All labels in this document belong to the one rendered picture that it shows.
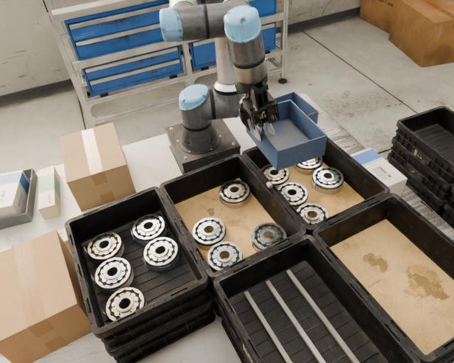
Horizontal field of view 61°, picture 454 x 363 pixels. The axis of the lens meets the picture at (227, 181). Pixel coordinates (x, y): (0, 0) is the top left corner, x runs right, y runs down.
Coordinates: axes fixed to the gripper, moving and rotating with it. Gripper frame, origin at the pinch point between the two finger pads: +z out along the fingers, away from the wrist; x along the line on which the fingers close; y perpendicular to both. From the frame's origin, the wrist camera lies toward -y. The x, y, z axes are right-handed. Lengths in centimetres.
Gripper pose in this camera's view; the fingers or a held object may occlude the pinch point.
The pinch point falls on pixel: (261, 135)
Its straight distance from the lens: 107.4
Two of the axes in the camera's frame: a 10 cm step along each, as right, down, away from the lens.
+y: 3.3, 6.4, -6.9
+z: 2.1, 6.6, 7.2
